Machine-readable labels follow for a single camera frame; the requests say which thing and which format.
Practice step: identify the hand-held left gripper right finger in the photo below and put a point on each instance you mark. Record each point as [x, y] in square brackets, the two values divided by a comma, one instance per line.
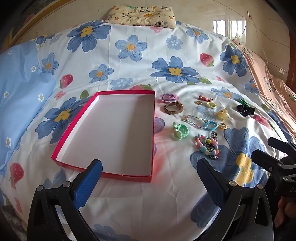
[211, 180]

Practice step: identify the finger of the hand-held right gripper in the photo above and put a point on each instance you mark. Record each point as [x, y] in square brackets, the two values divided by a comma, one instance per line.
[268, 162]
[283, 146]

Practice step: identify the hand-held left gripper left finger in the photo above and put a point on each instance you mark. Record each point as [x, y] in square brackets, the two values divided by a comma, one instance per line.
[89, 180]

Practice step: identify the green scrunchie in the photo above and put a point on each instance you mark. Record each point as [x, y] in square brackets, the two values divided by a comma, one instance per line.
[180, 131]

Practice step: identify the red cardboard box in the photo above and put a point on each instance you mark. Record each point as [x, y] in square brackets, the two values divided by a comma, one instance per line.
[120, 129]

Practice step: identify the bronze mesh band watch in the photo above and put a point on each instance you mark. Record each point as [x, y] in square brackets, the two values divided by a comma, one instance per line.
[173, 107]

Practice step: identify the person's right hand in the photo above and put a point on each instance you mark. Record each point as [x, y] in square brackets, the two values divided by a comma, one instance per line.
[285, 210]

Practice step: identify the black scrunchie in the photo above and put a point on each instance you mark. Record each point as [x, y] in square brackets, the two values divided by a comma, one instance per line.
[245, 110]

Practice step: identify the green hair clip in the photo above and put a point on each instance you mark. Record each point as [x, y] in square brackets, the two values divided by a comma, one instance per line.
[242, 101]

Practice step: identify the yellow hair claw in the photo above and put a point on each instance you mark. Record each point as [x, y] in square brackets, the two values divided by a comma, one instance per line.
[222, 114]

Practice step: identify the peach printed blanket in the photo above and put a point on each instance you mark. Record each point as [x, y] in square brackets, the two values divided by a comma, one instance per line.
[266, 78]

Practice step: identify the red bow hair clip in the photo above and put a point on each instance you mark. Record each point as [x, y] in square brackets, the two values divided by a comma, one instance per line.
[204, 97]

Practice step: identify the light blue pillow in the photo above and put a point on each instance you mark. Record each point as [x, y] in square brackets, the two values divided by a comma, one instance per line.
[20, 97]

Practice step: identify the wooden headboard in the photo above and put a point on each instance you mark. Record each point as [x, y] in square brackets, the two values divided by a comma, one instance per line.
[27, 20]

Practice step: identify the cartoon animal print pillow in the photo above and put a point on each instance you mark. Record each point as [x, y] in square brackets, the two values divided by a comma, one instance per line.
[138, 16]

